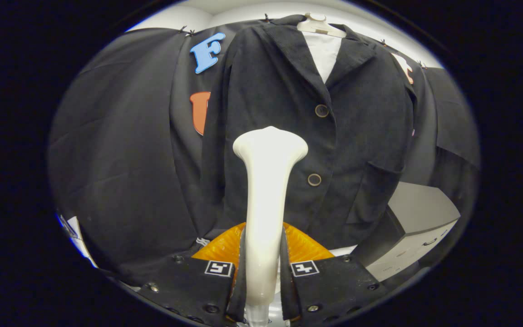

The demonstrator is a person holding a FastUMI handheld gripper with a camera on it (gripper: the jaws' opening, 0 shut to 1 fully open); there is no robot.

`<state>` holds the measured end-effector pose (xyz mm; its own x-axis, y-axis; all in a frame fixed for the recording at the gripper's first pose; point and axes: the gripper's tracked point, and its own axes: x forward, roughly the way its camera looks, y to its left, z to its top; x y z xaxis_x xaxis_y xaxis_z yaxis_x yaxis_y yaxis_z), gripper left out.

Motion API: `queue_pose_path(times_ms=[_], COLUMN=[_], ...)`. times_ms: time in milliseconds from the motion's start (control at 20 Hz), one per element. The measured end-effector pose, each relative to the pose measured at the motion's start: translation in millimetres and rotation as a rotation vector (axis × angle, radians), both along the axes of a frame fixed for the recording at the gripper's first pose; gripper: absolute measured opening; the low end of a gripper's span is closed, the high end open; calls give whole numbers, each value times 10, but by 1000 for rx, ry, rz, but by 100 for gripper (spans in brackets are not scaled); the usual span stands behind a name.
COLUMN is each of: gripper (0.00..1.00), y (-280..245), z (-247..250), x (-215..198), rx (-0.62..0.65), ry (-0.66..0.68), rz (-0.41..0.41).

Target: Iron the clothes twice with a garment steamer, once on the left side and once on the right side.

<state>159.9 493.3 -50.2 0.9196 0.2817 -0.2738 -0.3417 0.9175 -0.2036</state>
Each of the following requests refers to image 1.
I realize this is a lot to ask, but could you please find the grey cabinet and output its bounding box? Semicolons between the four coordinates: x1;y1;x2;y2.
352;182;462;282

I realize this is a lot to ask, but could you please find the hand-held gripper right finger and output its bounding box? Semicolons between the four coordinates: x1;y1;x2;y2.
281;222;389;323

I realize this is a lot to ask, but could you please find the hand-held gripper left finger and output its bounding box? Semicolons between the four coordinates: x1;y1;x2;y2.
137;222;247;324

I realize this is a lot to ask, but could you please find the black blazer jacket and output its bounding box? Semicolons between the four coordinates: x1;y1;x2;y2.
200;15;416;250

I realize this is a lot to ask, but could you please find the white garment steamer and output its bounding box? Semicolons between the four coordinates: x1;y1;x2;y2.
233;126;309;327

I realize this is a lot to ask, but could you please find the black backdrop cloth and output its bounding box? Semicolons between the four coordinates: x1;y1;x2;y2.
48;20;480;287

